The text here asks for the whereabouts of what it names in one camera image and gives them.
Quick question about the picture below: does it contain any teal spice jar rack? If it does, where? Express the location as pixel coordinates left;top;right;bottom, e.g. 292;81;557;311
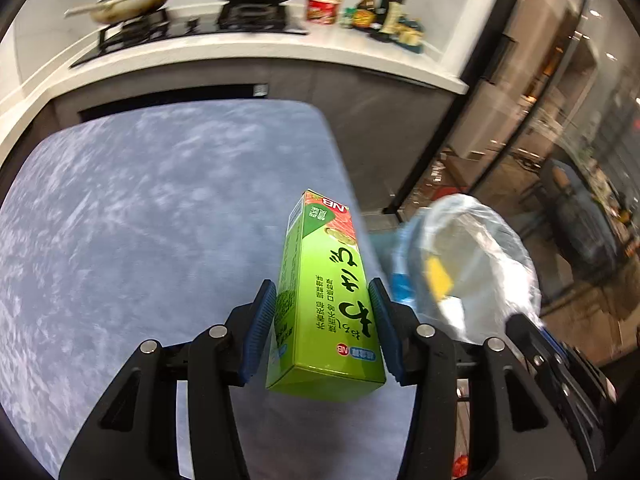
390;2;426;56

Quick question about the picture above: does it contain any yellow wrapper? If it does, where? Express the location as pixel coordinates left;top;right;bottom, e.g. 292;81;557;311
425;255;454;304

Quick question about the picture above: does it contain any blue chair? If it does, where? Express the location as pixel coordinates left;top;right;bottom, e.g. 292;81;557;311
542;160;619;266

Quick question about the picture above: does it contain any red instant noodle cup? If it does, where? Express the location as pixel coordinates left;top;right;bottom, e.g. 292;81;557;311
305;0;342;26

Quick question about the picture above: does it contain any grey kitchen cabinet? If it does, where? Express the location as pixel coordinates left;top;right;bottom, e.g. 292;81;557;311
47;57;461;221

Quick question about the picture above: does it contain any blue-grey tablecloth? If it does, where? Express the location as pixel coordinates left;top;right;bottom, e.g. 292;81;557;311
0;100;419;480

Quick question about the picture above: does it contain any black gas stove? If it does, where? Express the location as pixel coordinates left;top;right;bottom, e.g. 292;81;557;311
69;2;310;69

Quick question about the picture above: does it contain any dark soy sauce bottle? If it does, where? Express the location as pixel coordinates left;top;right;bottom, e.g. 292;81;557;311
370;0;409;36

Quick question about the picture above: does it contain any black-framed glass door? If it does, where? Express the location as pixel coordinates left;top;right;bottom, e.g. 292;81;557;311
385;0;640;361

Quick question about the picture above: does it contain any bin with clear plastic liner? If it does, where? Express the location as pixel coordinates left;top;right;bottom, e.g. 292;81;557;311
390;194;544;349

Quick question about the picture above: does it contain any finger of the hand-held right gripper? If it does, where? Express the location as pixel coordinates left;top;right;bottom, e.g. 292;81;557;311
504;312;577;402

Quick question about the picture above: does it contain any green carton box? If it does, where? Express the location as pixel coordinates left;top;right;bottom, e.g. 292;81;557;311
265;189;387;404

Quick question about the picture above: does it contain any metal pan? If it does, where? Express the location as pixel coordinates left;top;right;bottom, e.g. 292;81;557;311
64;0;177;26

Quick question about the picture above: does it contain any brown sauce bottle yellow cap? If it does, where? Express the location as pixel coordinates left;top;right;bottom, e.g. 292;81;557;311
354;0;384;29

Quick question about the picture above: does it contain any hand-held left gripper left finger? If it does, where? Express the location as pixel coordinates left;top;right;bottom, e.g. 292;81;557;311
59;280;278;480

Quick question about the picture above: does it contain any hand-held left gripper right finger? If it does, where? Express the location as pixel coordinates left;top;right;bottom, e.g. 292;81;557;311
368;278;589;480

